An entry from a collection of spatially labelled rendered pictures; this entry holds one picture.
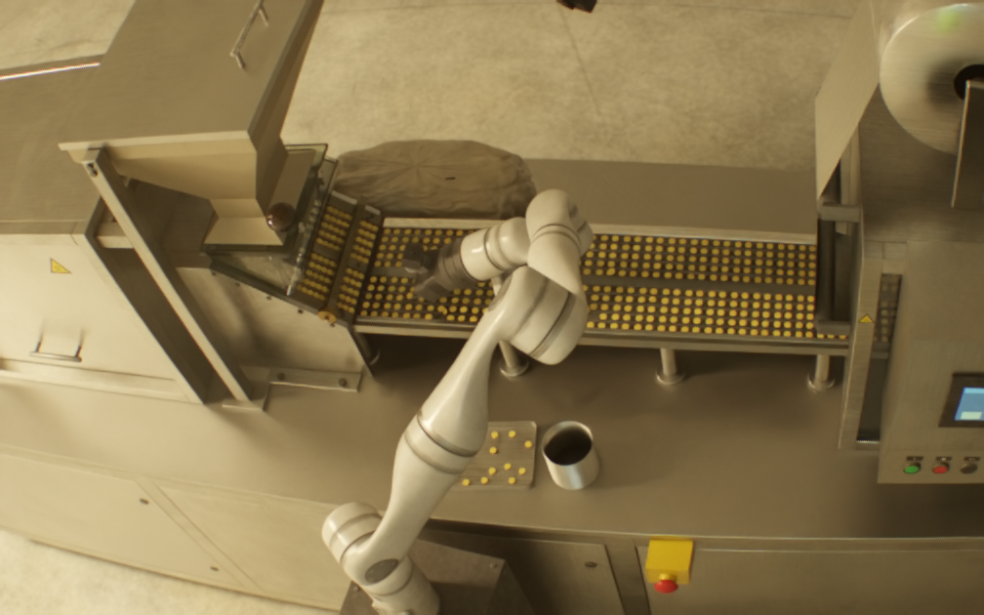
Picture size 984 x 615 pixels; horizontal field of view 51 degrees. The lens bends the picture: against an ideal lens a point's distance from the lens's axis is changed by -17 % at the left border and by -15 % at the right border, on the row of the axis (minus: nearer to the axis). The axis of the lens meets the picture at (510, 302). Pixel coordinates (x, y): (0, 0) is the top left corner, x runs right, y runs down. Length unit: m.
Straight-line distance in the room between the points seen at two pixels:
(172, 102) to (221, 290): 0.48
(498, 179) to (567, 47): 1.66
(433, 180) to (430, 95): 1.58
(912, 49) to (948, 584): 1.12
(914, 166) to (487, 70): 2.30
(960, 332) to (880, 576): 0.79
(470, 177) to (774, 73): 1.67
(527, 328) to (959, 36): 0.66
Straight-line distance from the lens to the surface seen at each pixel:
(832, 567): 2.02
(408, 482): 1.53
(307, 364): 2.15
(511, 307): 1.42
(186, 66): 1.69
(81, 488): 2.51
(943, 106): 1.43
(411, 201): 2.11
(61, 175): 1.97
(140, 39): 1.81
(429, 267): 1.90
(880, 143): 1.61
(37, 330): 2.31
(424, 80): 3.73
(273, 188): 1.91
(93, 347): 2.26
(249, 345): 2.15
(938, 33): 1.34
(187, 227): 2.04
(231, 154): 1.60
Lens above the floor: 2.53
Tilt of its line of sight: 54 degrees down
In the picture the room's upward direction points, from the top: 18 degrees counter-clockwise
